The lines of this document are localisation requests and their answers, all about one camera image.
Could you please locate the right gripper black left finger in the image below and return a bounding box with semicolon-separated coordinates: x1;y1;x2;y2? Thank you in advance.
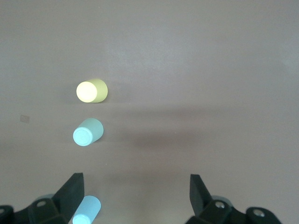
28;173;85;224

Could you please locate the light blue plastic cup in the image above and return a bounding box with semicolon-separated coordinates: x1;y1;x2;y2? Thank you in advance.
72;195;101;224

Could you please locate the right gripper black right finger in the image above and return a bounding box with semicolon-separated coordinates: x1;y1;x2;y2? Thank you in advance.
185;174;248;224

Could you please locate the yellow plastic cup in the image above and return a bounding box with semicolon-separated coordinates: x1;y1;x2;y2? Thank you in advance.
76;78;108;103

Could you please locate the pale green plastic cup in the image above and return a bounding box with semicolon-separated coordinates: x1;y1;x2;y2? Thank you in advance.
72;118;104;147

